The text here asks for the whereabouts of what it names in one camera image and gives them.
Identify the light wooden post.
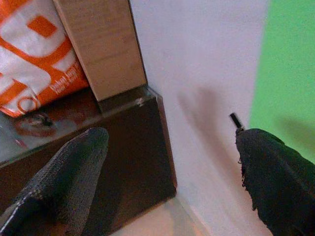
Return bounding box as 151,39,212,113
52,0,148,102

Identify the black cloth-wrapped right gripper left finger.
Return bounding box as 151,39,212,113
0,127,110,236

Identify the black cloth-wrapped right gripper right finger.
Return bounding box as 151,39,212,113
235,128,315,236

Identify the dark brown glass-topped cabinet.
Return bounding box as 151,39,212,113
0,85,178,236

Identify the orange and white plastic bag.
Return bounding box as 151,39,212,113
0,0,90,118

